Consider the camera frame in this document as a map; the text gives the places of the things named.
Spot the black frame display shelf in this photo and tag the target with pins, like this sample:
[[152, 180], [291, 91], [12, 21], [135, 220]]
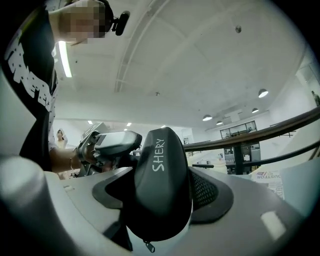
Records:
[[238, 130]]

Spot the small dome pendant lamp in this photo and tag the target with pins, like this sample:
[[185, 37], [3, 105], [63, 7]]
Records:
[[219, 122], [207, 117], [255, 110]]

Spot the black glasses case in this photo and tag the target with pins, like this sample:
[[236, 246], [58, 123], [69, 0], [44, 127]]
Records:
[[160, 190]]

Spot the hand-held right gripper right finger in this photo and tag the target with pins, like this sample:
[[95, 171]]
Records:
[[250, 212]]

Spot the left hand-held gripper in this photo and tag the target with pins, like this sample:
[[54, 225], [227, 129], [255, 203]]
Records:
[[112, 143]]

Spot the round ceiling smoke detector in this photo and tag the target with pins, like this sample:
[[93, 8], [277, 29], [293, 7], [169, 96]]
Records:
[[238, 28]]

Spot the black white-print shirt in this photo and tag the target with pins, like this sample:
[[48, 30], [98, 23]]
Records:
[[27, 75]]

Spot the black head-worn camera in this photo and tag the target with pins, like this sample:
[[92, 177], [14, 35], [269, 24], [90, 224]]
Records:
[[120, 22]]

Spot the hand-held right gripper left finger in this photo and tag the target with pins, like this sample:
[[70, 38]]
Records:
[[75, 212]]

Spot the large dome pendant lamp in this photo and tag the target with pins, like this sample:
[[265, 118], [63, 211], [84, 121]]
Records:
[[263, 93]]

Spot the plain white sheet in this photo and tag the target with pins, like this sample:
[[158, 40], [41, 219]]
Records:
[[300, 185]]

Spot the long ceiling tube light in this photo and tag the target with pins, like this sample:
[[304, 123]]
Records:
[[65, 59]]

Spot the person's left forearm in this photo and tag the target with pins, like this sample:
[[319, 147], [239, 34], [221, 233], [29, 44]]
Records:
[[61, 160]]

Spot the printed paper poster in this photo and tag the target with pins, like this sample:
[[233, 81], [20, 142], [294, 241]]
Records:
[[268, 178]]

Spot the person's head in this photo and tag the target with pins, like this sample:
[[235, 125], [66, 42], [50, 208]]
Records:
[[82, 20]]

